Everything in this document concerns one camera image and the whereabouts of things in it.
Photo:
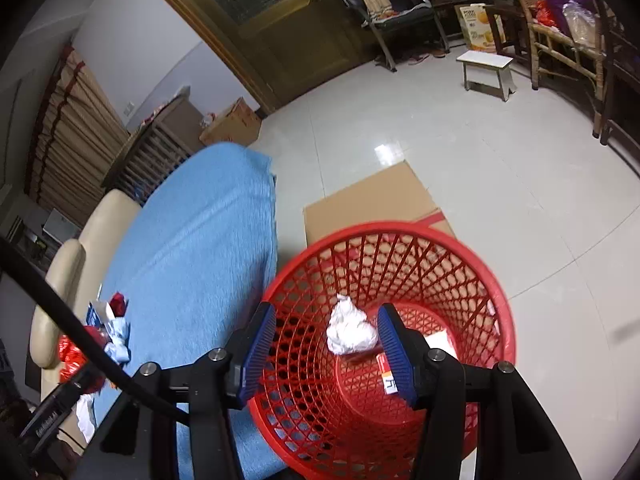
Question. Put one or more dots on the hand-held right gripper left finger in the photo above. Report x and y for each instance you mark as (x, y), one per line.
(257, 350)

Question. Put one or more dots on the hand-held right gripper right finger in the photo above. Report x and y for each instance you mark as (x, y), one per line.
(395, 355)

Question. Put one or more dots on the small orange white packet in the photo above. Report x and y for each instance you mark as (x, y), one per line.
(386, 372)

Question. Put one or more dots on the white paper ball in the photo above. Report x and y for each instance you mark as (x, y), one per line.
(350, 330)

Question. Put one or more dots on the red plastic mesh basket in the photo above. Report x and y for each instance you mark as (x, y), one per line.
(450, 280)

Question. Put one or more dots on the dark red wrapper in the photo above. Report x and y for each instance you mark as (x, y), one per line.
(118, 304)

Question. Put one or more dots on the small white paper scrap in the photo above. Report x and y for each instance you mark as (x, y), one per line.
(85, 415)

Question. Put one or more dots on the shiny red foil wrapper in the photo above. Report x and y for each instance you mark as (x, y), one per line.
(70, 355)

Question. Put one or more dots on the blue white crumpled wrapper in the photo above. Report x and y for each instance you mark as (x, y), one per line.
(117, 340)

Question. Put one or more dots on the blue tablecloth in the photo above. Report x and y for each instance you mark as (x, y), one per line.
(200, 240)

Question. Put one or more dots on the flat cardboard sheet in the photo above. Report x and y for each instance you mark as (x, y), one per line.
(370, 200)

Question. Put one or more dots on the beige leather sofa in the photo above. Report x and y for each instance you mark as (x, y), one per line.
(100, 225)

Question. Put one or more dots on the wooden slatted cabinet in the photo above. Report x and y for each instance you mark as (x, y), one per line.
(155, 155)

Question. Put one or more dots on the brown cardboard box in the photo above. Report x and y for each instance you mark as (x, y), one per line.
(232, 122)

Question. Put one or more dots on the tan striped curtain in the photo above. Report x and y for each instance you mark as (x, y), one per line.
(75, 135)

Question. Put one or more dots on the small white stool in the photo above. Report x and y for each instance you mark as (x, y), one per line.
(487, 62)

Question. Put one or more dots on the wooden door with glass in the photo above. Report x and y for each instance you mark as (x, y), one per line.
(300, 35)

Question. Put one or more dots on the orange printed carton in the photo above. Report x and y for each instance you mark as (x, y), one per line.
(477, 27)

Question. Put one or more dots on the wicker armchair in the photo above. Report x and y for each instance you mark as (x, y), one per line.
(555, 52)

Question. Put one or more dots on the dark wooden chair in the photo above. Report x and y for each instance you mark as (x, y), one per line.
(617, 85)
(510, 25)

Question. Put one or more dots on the red plastic bag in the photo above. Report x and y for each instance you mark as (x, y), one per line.
(544, 14)

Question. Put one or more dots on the clear plastic bag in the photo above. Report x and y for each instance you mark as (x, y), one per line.
(582, 22)

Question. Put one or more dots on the purple cushion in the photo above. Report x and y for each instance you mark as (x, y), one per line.
(565, 0)

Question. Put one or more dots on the white wall switch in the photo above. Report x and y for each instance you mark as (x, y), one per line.
(129, 108)

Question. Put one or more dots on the black metal frame chair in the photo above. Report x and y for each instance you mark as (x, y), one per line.
(400, 22)

